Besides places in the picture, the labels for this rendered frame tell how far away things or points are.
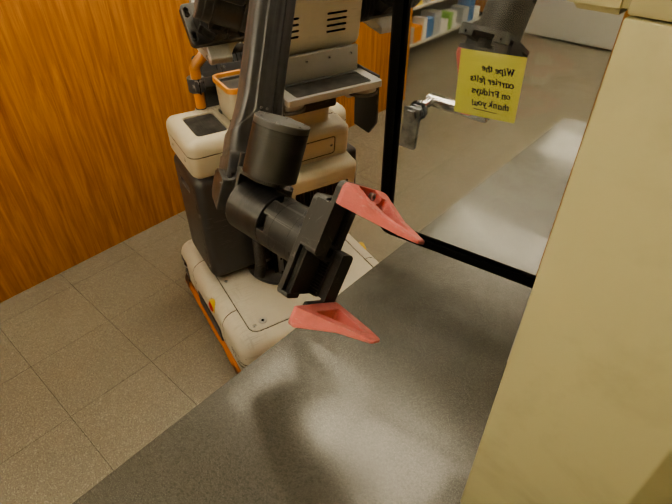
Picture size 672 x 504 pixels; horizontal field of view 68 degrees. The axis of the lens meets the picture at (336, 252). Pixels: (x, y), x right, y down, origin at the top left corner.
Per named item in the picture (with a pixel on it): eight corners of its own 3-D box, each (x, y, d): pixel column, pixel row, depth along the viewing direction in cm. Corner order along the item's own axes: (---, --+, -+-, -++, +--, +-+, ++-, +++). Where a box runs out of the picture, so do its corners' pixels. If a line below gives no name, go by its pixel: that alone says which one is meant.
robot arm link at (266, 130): (279, 203, 63) (210, 192, 59) (302, 112, 59) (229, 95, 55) (305, 243, 53) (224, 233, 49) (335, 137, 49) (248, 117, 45)
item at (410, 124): (411, 151, 66) (418, 111, 63) (397, 146, 67) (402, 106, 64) (418, 145, 68) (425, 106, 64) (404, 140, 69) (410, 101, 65)
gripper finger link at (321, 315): (379, 294, 41) (298, 244, 45) (345, 369, 42) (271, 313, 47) (415, 291, 46) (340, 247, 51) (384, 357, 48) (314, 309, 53)
